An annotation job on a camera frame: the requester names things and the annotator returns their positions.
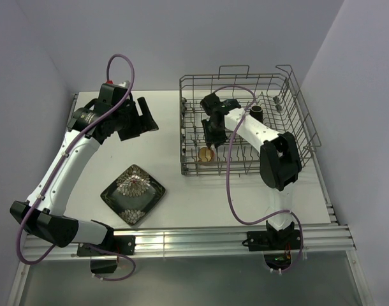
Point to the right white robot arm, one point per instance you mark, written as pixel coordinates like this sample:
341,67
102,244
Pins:
280,162

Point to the grey wire dish rack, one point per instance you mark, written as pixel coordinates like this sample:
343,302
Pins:
284,110

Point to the aluminium table edge rail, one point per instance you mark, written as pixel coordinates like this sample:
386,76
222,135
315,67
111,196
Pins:
168,243

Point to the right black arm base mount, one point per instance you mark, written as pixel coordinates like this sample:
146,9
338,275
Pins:
287,244

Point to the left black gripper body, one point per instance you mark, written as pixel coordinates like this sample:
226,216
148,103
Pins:
128,122

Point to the black ceramic mug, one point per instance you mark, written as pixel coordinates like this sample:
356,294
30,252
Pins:
256,112

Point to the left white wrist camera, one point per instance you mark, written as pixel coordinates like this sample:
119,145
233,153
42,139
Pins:
124,84

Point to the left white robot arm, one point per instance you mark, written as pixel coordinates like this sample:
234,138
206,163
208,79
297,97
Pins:
42,214

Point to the black floral square plate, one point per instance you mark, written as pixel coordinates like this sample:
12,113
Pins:
133,194

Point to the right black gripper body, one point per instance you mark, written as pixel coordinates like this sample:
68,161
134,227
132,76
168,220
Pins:
213,134

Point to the blue patterned bowl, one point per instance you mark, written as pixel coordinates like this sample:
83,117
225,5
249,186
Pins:
231,104

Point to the small orange cup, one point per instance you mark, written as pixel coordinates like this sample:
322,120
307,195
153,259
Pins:
205,155

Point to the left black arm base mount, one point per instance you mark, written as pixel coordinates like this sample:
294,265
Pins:
105,258

